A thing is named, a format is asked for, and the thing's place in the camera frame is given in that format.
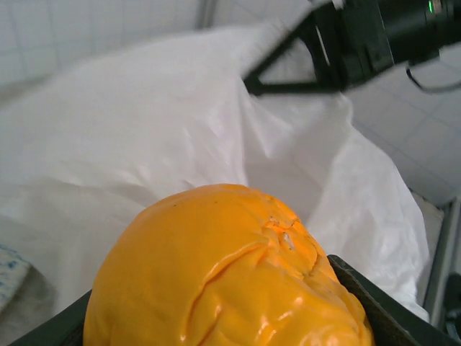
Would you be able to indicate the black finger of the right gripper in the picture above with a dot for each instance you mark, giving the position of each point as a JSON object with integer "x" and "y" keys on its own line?
{"x": 324, "y": 72}

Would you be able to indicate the white plastic bag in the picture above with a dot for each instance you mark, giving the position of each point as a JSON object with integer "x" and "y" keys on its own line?
{"x": 144, "y": 126}

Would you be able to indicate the large yellow-orange orange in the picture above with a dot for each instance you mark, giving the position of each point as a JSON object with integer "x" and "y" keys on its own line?
{"x": 216, "y": 270}

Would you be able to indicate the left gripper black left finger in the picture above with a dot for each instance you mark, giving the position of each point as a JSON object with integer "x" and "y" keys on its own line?
{"x": 61, "y": 326}

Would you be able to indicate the aluminium frame post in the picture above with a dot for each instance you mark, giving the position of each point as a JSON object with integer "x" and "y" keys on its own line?
{"x": 206, "y": 12}

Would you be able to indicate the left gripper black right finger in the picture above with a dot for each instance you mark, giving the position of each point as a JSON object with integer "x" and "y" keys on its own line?
{"x": 389, "y": 317}

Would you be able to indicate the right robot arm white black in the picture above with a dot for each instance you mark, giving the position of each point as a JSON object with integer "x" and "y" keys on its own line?
{"x": 454, "y": 306}

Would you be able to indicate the aluminium side rail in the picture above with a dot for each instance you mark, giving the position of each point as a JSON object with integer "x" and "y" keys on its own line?
{"x": 443, "y": 252}

